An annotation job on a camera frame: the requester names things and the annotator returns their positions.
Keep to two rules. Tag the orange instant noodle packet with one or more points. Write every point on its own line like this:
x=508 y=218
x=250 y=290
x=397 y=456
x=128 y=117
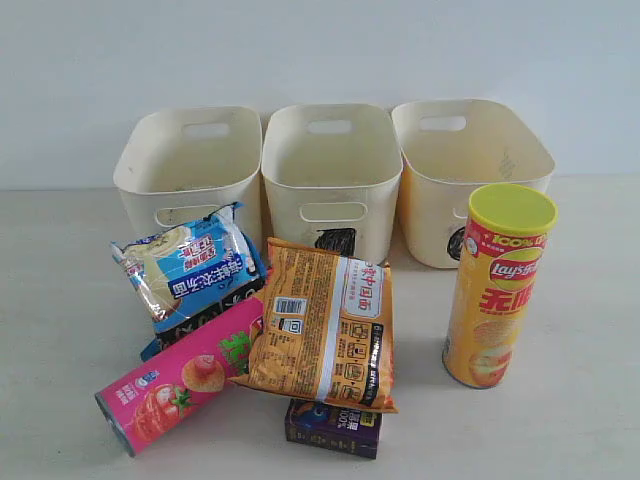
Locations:
x=328 y=330

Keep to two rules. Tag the blue instant noodle packet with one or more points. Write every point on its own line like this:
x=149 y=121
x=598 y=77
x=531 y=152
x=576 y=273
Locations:
x=191 y=273

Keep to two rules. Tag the pink Lays chips can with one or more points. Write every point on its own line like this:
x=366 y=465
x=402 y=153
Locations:
x=162 y=392

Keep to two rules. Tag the middle cream plastic bin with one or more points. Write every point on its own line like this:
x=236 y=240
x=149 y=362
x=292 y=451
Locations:
x=331 y=168

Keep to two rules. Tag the cream plastic bin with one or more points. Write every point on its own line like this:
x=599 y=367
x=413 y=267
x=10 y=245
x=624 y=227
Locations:
x=450 y=148
x=180 y=165
x=331 y=168

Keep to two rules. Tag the right cream plastic bin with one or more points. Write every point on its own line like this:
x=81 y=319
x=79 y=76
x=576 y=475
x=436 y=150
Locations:
x=450 y=148

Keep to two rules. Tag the left cream plastic bin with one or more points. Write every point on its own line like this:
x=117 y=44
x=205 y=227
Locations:
x=180 y=165

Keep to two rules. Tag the yellow Lays chips can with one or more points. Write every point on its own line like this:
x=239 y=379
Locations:
x=504 y=241

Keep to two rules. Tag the purple juice carton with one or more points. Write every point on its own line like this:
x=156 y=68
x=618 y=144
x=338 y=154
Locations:
x=333 y=428

